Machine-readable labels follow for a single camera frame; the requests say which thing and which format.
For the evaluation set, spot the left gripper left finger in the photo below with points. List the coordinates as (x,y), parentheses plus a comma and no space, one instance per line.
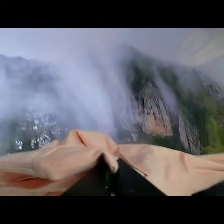
(93,181)

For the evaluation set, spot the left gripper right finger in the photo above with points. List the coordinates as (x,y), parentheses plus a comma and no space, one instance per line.
(135,183)

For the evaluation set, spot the peach shirt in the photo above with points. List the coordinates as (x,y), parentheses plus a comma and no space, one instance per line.
(173,170)

